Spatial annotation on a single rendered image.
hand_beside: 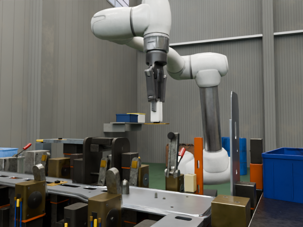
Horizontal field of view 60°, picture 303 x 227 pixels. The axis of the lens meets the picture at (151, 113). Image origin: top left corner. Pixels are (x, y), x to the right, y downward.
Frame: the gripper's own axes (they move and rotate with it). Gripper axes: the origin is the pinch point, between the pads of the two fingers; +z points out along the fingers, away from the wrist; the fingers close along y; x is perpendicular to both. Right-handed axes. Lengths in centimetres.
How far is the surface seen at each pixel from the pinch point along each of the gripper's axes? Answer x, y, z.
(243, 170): -65, -628, 119
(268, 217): 35.4, 13.2, 26.1
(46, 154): -69, -14, 19
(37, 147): -97, -30, 18
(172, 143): -0.5, -15.5, 11.9
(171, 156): -1.0, -14.7, 17.0
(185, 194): 7.3, -8.1, 29.2
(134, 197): -6.5, 3.7, 29.1
